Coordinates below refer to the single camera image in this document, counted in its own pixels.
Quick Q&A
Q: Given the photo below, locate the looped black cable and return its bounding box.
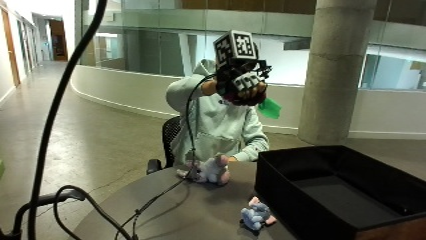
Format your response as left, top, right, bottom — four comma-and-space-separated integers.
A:
52, 184, 136, 240

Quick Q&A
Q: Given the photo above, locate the dark red soft toy green leaf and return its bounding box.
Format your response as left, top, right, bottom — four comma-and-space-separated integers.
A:
221, 88, 284, 120

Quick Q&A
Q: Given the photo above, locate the white cube with black markers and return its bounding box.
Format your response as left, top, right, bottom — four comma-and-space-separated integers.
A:
212, 29, 260, 70

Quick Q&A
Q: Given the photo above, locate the thick black cable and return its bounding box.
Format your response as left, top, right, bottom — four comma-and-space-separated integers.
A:
25, 0, 109, 240

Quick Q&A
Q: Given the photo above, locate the blue and pink soft toy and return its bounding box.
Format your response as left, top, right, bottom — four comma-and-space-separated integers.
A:
240, 196, 278, 232

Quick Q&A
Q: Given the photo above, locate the black mesh office chair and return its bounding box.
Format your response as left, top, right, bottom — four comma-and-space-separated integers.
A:
145, 115, 184, 176

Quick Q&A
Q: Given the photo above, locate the person in pale green hoodie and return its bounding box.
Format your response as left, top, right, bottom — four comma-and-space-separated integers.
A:
165, 59, 270, 166

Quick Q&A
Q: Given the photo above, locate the white and pink soft toy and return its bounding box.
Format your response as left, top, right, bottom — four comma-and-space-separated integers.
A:
176, 153, 233, 186

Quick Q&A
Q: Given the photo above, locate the thin black glove cable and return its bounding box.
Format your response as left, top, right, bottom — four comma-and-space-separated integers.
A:
113, 73, 218, 240

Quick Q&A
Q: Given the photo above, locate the black curved armrest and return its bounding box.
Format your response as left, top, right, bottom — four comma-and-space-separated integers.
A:
0, 189, 87, 240

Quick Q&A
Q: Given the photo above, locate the large black open box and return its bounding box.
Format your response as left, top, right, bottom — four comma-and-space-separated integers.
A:
254, 144, 426, 240

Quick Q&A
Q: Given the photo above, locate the glass partition wall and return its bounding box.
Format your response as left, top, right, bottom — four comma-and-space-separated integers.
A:
79, 0, 426, 91

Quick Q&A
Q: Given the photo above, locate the round concrete column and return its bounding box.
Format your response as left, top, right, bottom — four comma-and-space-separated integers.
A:
297, 0, 378, 146

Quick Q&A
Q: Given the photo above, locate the brown wooden door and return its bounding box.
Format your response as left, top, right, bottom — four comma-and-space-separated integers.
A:
0, 7, 23, 88

